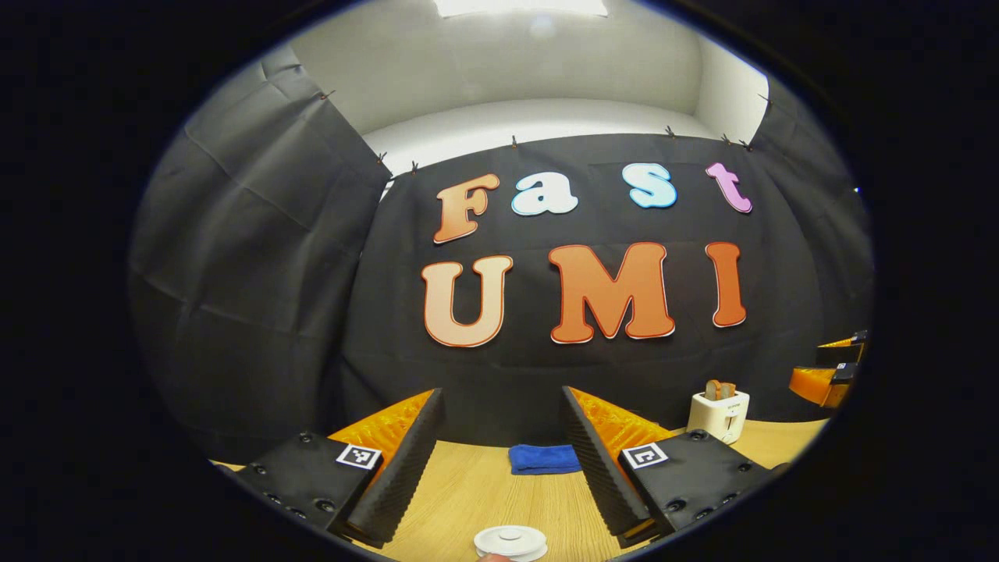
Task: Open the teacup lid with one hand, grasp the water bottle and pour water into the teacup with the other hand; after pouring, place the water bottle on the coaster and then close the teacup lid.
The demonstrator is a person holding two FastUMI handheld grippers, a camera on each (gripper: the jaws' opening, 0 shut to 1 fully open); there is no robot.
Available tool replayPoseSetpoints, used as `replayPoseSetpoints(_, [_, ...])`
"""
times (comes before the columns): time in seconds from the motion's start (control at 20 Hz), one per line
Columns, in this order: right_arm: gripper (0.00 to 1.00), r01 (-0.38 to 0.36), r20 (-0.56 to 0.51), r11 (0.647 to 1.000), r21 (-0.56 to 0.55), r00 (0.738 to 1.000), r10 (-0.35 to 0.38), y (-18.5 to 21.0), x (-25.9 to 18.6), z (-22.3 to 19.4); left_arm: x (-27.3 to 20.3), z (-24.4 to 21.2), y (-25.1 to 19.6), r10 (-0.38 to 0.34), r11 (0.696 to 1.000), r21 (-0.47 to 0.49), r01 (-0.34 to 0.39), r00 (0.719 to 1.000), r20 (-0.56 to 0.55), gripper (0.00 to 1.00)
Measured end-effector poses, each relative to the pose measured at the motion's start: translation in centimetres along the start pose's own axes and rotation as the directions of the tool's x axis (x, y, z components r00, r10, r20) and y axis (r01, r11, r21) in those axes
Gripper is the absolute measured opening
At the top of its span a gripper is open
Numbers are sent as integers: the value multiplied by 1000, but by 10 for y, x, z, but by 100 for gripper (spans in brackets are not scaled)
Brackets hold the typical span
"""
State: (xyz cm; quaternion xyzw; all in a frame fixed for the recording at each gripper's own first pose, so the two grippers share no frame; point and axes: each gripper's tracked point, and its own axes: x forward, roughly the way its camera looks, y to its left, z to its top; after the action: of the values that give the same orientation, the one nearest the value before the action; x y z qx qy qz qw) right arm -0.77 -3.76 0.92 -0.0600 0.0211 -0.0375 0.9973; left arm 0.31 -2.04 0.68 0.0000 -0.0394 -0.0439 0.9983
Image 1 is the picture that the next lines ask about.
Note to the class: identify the white toaster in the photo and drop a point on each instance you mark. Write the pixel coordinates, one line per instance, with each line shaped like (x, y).
(718, 417)

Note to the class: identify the toast slice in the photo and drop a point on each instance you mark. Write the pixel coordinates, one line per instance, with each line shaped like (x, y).
(728, 389)
(712, 389)

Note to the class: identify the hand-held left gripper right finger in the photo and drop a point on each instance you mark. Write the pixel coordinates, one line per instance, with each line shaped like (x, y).
(597, 468)

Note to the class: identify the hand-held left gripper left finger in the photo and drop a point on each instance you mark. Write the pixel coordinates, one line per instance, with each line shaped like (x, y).
(402, 476)

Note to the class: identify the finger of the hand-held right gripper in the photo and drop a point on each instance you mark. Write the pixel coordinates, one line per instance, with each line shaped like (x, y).
(815, 384)
(847, 347)

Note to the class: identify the ceiling light panel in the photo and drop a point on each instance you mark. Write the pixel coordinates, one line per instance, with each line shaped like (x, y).
(519, 6)

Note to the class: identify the white teacup lid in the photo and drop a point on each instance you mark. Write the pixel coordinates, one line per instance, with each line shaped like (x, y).
(511, 538)

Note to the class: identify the blue towel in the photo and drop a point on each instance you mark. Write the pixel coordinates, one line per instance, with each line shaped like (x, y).
(545, 459)

